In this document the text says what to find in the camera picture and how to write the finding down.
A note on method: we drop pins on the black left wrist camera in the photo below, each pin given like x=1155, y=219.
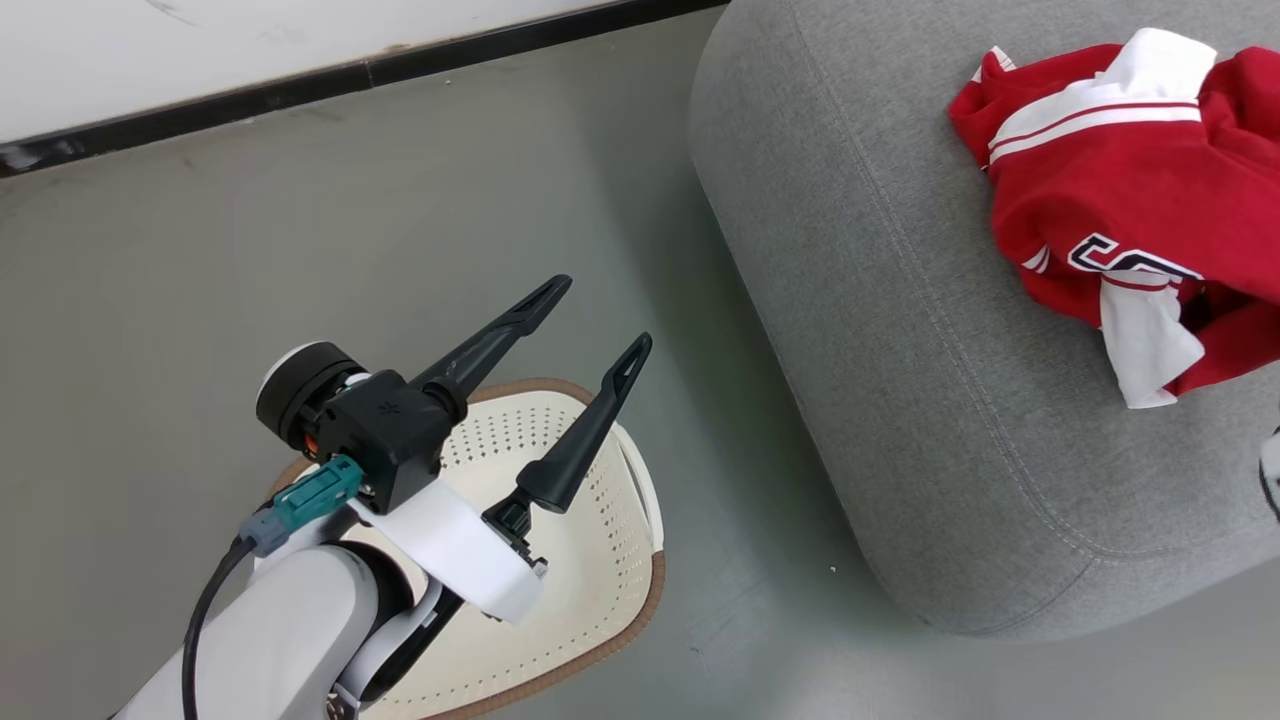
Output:
x=370, y=430

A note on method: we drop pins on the black baseboard strip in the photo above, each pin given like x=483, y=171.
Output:
x=300, y=88

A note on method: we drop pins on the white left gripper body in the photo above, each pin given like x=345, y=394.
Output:
x=460, y=545

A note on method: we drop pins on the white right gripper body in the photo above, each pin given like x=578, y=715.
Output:
x=1272, y=470

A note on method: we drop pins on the red white striped jacket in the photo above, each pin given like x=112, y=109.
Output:
x=1100, y=190

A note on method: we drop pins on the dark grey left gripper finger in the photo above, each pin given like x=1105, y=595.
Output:
x=490, y=345
x=585, y=440

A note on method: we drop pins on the white perforated plastic laundry basket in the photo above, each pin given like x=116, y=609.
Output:
x=590, y=600

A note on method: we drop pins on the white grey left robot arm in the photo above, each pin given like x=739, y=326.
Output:
x=290, y=640

